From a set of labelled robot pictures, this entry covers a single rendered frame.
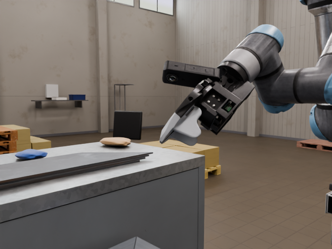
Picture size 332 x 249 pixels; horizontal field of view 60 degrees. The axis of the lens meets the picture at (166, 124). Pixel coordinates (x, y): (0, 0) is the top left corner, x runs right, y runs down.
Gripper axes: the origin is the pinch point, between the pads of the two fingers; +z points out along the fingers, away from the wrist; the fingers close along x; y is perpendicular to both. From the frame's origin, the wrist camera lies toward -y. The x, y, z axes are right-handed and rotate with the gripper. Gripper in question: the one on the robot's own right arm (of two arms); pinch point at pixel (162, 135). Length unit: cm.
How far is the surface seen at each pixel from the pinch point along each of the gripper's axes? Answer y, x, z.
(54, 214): -12.6, 28.8, 23.0
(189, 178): 5, 58, -16
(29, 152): -45, 55, 16
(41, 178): -23.9, 32.5, 19.2
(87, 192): -11.5, 31.9, 13.8
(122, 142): -29, 74, -15
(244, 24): -216, 634, -752
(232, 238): 59, 226, -55
